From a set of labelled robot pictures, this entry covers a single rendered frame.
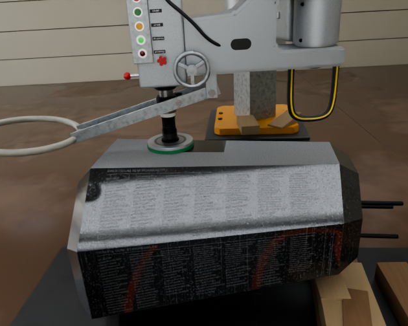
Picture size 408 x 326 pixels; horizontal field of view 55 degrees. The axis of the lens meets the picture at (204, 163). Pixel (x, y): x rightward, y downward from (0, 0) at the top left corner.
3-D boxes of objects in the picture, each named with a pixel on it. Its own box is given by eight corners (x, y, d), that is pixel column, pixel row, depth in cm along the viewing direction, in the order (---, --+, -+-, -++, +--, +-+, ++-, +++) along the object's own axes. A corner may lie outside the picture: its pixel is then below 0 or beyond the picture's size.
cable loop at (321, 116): (333, 119, 185) (339, 50, 172) (335, 121, 182) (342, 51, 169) (285, 122, 184) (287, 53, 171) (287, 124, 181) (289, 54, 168)
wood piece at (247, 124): (236, 124, 233) (236, 116, 231) (253, 122, 233) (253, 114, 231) (241, 135, 215) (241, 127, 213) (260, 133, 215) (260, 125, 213)
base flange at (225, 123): (217, 111, 273) (217, 104, 271) (289, 109, 268) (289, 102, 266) (214, 135, 228) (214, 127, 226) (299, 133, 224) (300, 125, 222)
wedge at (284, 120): (287, 117, 239) (287, 109, 237) (301, 120, 233) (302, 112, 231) (267, 125, 227) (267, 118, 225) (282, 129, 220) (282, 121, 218)
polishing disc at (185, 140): (169, 154, 170) (168, 152, 170) (138, 144, 184) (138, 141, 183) (202, 140, 184) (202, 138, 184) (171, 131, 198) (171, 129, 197)
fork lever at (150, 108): (217, 86, 184) (214, 76, 182) (221, 96, 166) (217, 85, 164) (83, 132, 190) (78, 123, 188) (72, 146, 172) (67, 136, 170)
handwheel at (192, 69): (210, 83, 166) (208, 46, 160) (211, 88, 157) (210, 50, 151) (175, 85, 166) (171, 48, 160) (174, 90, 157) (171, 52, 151)
